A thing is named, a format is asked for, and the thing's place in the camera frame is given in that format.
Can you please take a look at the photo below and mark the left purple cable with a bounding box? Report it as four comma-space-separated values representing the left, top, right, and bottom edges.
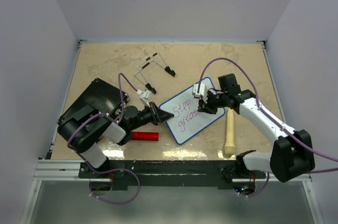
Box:
67, 72, 148, 204

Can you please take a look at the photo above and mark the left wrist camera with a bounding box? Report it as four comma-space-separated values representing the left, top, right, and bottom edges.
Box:
137, 89, 152, 107

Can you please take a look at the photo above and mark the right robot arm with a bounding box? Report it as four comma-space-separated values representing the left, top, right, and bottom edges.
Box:
192, 73, 315, 182

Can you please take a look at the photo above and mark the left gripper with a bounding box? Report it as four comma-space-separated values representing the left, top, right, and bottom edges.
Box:
130, 101, 174, 131

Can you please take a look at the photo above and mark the black carrying case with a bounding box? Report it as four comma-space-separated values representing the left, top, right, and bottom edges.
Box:
58, 78, 121, 124

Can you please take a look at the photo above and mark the wire whiteboard stand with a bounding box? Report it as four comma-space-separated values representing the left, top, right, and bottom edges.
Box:
134, 52, 176, 94

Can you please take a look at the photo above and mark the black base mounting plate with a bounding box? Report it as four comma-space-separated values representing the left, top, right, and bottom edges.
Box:
79, 160, 266, 190

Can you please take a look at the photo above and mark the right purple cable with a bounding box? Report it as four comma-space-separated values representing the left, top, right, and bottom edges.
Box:
198, 58, 338, 198

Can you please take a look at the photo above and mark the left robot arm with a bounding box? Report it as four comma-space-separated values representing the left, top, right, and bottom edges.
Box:
57, 102, 174, 178

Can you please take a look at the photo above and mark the blue framed whiteboard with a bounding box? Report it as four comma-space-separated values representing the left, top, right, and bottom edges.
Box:
159, 86, 226, 145

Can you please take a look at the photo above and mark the purple cable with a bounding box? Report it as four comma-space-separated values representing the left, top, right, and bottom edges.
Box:
198, 58, 338, 198
67, 72, 148, 204

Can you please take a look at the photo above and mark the red glitter microphone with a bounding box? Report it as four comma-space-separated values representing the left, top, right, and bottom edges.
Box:
132, 132, 159, 142

